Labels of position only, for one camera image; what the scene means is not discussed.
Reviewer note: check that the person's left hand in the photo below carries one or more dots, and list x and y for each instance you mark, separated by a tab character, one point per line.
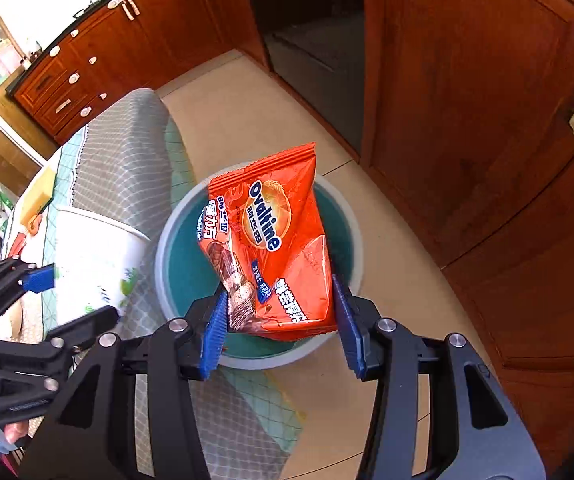
16	430

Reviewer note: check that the orange snack packet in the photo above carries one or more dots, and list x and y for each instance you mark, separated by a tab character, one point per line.
277	240

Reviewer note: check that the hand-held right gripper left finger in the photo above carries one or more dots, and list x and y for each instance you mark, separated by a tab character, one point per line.
214	335

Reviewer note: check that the black built-in oven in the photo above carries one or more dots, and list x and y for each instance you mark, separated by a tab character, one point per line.
307	35

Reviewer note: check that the red plastic bag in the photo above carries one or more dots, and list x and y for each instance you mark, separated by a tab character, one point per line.
18	247

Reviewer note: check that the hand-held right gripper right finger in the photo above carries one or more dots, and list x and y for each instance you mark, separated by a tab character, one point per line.
348	330

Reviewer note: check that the black gas hob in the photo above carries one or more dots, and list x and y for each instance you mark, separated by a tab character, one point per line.
92	6

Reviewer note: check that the patterned tablecloth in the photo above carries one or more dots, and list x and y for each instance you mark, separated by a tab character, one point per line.
127	160

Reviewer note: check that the white paper cup green print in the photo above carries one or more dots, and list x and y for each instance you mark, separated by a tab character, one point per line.
97	255

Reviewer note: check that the wooden cabinet with drawers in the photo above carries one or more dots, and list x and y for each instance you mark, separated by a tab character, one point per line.
167	25

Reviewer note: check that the orange peel piece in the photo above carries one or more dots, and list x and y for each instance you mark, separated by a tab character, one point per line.
33	225

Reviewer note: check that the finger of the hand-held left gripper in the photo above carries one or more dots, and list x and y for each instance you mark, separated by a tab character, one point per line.
39	279
87	321

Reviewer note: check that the black countertop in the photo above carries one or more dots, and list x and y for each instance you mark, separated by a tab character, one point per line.
17	85

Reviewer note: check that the teal trash bin grey rim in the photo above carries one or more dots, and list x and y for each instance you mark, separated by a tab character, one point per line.
187	260

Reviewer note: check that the wooden cabinet beside oven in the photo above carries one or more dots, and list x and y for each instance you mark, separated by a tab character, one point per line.
467	110

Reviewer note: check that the yellow sponge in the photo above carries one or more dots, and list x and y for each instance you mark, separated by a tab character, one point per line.
39	192

